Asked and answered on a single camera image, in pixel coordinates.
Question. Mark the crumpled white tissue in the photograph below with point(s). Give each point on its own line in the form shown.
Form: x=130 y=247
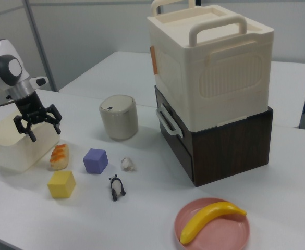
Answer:
x=127 y=164

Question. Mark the white plastic basket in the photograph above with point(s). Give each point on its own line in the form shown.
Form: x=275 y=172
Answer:
x=11 y=156

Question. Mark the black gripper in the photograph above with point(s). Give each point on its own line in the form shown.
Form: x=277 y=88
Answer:
x=29 y=106

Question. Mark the yellow toy banana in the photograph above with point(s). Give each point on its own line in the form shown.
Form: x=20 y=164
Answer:
x=207 y=216

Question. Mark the purple cube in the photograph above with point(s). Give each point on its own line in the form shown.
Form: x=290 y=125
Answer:
x=95 y=161

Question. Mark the toy panda figure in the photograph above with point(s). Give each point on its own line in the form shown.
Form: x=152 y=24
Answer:
x=116 y=187

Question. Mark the dark brown drawer cabinet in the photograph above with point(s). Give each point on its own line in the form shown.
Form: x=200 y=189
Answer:
x=233 y=151

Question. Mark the yellow cube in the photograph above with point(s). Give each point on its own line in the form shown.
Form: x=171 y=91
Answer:
x=61 y=185

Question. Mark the beige lidded trash can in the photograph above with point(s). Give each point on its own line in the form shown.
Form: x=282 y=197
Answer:
x=118 y=119

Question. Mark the toy bread with orange glaze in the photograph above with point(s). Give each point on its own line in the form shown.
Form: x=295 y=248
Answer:
x=59 y=156

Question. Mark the orange box latch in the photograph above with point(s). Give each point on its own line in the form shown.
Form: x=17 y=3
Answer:
x=153 y=60

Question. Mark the pink plate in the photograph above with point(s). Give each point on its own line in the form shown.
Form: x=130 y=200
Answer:
x=220 y=234

